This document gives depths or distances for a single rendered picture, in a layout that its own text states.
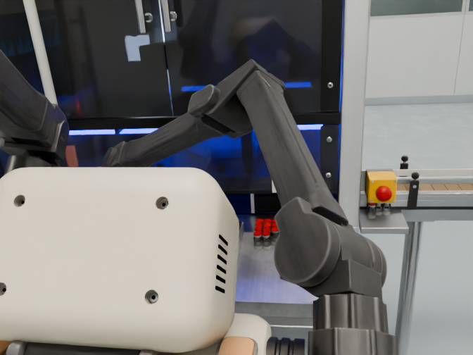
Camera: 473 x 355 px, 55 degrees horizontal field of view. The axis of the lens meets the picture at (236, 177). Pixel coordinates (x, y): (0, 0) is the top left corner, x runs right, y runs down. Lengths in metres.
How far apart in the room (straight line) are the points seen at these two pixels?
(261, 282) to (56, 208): 0.75
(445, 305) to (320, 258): 2.10
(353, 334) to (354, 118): 0.81
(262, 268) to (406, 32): 4.99
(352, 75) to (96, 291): 0.91
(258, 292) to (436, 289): 1.68
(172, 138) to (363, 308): 0.56
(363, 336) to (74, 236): 0.26
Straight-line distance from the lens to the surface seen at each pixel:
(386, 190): 1.23
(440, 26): 6.00
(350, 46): 1.14
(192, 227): 0.35
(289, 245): 0.49
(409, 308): 1.68
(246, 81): 0.74
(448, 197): 1.44
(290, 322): 0.98
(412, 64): 5.98
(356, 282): 0.46
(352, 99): 1.17
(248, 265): 1.14
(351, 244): 0.48
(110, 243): 0.37
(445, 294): 2.61
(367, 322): 0.45
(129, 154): 1.03
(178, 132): 0.88
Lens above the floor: 1.53
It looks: 23 degrees down
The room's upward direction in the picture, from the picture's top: 4 degrees counter-clockwise
